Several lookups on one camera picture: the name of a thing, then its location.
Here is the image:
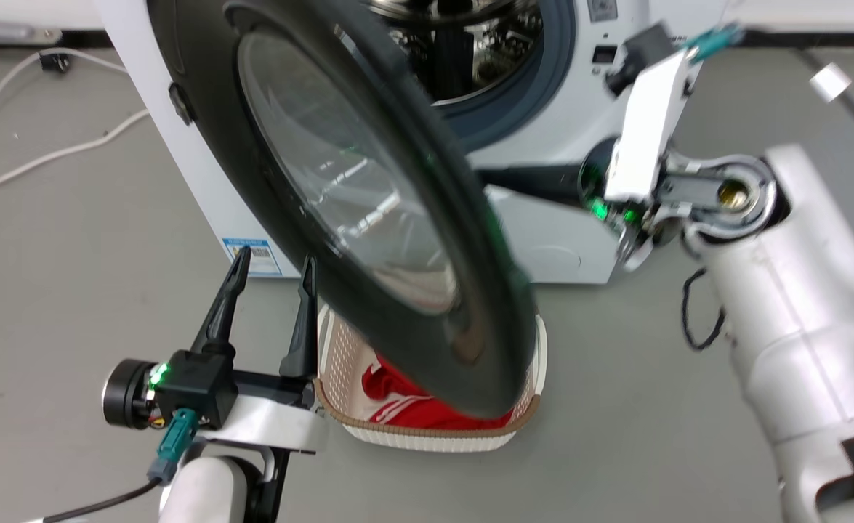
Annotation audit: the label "right teal cable connector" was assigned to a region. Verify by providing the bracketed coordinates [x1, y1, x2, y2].
[682, 23, 746, 65]

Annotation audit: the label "white floor cable straight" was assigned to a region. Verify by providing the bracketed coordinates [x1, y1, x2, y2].
[0, 108, 152, 201]

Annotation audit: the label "red garment white stripes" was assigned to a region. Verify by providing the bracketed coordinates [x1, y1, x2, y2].
[360, 352, 536, 431]

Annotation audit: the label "grey rubber door gasket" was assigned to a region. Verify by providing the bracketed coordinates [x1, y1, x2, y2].
[432, 0, 577, 154]

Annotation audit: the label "grey cable with white sleeve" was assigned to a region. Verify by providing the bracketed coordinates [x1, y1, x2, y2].
[741, 28, 854, 162]

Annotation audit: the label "white laundry basket brown rim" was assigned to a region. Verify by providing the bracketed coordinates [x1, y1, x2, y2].
[315, 302, 549, 453]

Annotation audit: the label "white front-load washing machine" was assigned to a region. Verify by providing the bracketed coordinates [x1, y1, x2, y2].
[92, 0, 705, 285]

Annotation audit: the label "thin black looped arm cable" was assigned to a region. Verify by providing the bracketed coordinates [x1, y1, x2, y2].
[680, 267, 727, 352]

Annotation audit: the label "right gripper white dark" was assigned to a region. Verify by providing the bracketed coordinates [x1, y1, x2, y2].
[479, 49, 695, 274]

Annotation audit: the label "teal cable connector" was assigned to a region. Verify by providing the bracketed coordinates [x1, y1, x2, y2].
[146, 408, 201, 485]
[682, 23, 746, 65]

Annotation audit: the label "dark round glass washer door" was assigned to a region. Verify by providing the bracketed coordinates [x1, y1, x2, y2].
[147, 0, 541, 421]

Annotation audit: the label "white floor cable looped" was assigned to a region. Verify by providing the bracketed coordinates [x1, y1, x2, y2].
[0, 46, 131, 155]

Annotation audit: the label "steel washer drum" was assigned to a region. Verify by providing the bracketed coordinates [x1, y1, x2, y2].
[366, 0, 544, 107]

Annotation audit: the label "blue white barcode sticker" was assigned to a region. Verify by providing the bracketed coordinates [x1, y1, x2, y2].
[221, 237, 283, 277]

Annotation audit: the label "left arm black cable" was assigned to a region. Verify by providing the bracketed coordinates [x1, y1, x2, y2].
[40, 476, 163, 523]

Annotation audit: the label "left teal cable connector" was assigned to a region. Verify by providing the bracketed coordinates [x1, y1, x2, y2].
[146, 408, 201, 485]

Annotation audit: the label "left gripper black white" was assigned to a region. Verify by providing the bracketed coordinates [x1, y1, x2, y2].
[102, 246, 330, 455]

